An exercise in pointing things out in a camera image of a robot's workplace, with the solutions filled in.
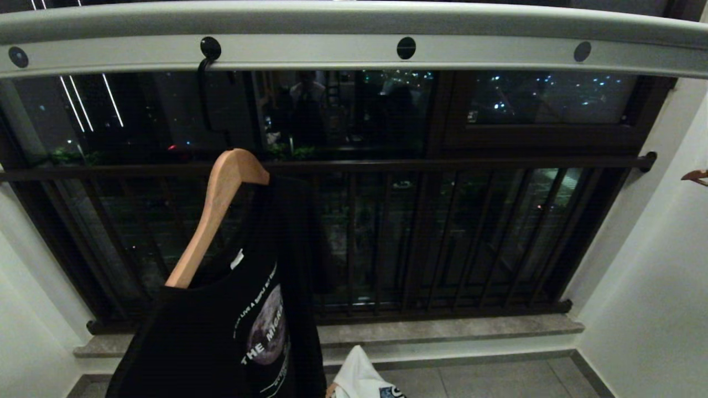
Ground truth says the black window guard railing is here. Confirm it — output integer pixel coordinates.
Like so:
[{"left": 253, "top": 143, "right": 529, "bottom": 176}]
[{"left": 0, "top": 151, "right": 658, "bottom": 336}]

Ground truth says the black printed t-shirt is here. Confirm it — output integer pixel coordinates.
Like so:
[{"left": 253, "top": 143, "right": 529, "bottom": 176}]
[{"left": 105, "top": 176, "right": 328, "bottom": 398}]

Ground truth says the dark framed window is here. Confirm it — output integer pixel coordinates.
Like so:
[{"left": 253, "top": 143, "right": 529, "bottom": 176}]
[{"left": 0, "top": 0, "right": 697, "bottom": 166}]

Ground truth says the white printed garment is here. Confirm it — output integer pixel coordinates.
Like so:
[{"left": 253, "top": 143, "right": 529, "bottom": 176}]
[{"left": 326, "top": 345, "right": 406, "bottom": 398}]

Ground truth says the white clothes drying rail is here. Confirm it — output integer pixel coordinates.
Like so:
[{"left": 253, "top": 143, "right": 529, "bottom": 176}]
[{"left": 0, "top": 0, "right": 708, "bottom": 80}]

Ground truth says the wooden clothes hanger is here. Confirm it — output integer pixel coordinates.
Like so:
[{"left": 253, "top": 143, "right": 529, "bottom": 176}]
[{"left": 165, "top": 38, "right": 271, "bottom": 290}]

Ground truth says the grey stone window sill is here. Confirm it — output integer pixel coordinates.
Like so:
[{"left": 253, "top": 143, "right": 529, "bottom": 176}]
[{"left": 72, "top": 314, "right": 585, "bottom": 359}]

